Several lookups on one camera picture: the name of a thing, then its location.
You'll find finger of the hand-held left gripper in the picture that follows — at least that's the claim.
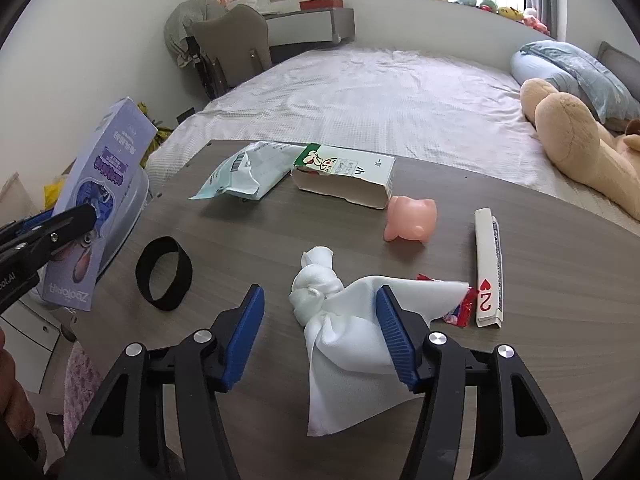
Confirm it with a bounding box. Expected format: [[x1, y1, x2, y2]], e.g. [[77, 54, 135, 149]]
[[19, 204, 97, 266], [0, 212, 56, 252]]

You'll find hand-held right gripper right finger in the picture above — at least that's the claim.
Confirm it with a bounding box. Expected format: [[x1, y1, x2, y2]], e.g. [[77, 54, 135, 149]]
[[375, 285, 583, 480]]

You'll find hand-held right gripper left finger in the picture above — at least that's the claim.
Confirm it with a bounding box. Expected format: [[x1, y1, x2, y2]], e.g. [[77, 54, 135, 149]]
[[60, 284, 266, 480]]

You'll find white knotted cloth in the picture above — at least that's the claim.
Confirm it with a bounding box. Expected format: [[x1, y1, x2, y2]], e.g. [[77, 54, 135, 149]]
[[290, 246, 471, 437]]

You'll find grey perforated plastic basket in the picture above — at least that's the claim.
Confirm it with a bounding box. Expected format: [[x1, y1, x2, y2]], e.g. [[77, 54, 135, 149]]
[[97, 167, 152, 281]]

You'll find red snack wrapper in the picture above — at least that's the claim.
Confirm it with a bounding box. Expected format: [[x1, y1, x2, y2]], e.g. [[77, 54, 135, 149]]
[[416, 273, 478, 328]]

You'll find black elastic band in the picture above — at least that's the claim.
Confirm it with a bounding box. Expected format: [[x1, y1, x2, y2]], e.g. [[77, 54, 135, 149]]
[[135, 236, 193, 312]]

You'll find purple printed carton box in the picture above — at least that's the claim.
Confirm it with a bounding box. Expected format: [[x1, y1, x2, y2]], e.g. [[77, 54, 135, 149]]
[[41, 97, 160, 313]]

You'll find pink pig toy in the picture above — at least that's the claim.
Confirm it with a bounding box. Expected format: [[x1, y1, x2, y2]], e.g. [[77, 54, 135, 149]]
[[384, 195, 438, 247]]

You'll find person's left hand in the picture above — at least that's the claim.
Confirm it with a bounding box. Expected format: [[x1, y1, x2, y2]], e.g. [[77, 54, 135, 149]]
[[0, 330, 37, 441]]

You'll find beige plastic storage drawer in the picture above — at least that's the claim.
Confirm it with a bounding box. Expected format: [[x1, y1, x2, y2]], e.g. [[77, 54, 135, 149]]
[[0, 172, 43, 221]]

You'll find small yellow bag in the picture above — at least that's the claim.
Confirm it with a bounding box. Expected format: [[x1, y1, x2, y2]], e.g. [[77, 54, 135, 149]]
[[44, 175, 67, 211]]

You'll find white playing card box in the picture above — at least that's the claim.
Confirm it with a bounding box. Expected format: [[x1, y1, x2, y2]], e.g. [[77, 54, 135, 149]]
[[474, 207, 505, 330]]

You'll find large yellow bag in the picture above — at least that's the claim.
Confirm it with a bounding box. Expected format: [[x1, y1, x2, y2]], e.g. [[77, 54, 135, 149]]
[[137, 102, 173, 166]]

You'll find pink floral mat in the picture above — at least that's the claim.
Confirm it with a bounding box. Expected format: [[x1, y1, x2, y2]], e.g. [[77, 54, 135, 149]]
[[64, 342, 103, 441]]

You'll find light blue wipe packet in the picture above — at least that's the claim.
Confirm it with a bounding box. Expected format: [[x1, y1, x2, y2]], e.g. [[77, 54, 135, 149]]
[[189, 141, 307, 202]]

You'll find white green milk carton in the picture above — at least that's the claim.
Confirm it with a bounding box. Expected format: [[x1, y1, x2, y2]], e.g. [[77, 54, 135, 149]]
[[291, 143, 397, 210]]

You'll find grey garment on chair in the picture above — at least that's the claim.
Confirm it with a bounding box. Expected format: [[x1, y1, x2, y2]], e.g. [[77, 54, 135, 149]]
[[164, 0, 226, 68]]

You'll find bed with pale striped sheet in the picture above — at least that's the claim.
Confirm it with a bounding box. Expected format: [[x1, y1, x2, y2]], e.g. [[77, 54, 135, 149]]
[[147, 42, 640, 236]]

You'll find grey upholstered chair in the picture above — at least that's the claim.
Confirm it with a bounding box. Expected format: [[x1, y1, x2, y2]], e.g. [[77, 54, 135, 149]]
[[192, 4, 273, 98]]

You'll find large tan teddy bear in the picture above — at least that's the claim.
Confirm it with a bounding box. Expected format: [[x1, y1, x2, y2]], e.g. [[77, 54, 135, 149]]
[[520, 79, 640, 221]]

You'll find pile of papers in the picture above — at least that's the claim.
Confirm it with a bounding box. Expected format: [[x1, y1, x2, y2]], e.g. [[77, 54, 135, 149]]
[[222, 0, 301, 15]]

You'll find grey white desk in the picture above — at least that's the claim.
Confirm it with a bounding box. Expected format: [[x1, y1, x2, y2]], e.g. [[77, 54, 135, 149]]
[[262, 7, 356, 51]]

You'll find blue patterned pillow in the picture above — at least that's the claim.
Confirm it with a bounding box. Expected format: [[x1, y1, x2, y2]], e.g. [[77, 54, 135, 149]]
[[520, 40, 636, 123]]

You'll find row of plush toys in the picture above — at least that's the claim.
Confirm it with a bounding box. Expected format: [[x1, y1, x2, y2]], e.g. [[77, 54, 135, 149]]
[[430, 0, 551, 36]]

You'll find grey headboard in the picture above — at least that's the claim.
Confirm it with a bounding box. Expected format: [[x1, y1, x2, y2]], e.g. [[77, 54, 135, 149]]
[[597, 41, 640, 91]]

